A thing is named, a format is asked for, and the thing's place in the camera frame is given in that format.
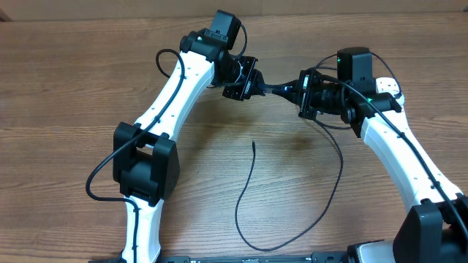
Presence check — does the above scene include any black charger cable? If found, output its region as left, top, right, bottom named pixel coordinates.
left=234, top=53, right=403, bottom=253

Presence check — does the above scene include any Samsung Galaxy smartphone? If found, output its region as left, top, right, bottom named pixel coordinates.
left=258, top=84, right=294, bottom=93

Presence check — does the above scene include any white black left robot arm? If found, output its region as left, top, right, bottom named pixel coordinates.
left=85, top=10, right=264, bottom=262

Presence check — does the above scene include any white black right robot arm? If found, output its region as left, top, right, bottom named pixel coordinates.
left=272, top=47, right=467, bottom=262

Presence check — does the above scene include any white power strip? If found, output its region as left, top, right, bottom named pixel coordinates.
left=375, top=77, right=405, bottom=107

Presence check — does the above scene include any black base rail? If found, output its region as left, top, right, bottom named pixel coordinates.
left=88, top=251, right=359, bottom=263

